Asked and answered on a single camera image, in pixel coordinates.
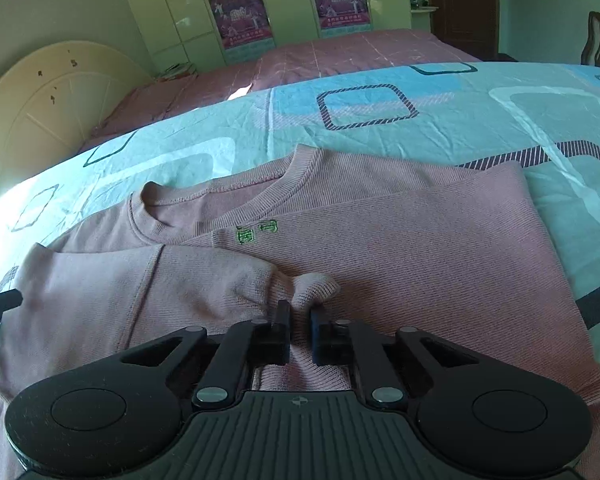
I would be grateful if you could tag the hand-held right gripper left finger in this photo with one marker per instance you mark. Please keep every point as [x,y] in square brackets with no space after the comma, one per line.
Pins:
[282,332]

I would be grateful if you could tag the pink knit sweater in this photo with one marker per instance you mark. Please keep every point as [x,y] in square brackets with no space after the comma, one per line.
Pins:
[380,240]

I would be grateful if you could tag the cream round headboard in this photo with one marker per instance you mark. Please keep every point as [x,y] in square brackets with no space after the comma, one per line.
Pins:
[45,105]

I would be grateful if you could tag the brown wooden door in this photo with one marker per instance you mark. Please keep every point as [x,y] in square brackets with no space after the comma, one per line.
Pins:
[462,5]

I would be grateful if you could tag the pink checked bed sheet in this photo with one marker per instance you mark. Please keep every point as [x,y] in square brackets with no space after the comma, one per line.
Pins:
[330,55]

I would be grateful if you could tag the cream wardrobe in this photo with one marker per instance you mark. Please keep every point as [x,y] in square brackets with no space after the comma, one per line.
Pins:
[180,10]

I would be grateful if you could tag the stack of books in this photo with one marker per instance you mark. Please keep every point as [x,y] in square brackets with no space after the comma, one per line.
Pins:
[177,71]

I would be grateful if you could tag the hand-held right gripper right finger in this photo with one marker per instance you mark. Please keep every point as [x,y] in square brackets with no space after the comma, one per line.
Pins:
[314,332]

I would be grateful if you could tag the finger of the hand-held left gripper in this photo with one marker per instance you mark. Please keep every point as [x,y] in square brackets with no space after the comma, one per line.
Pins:
[0,301]

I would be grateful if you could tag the teal patterned bed sheet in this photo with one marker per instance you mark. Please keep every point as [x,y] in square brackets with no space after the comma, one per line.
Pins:
[430,110]

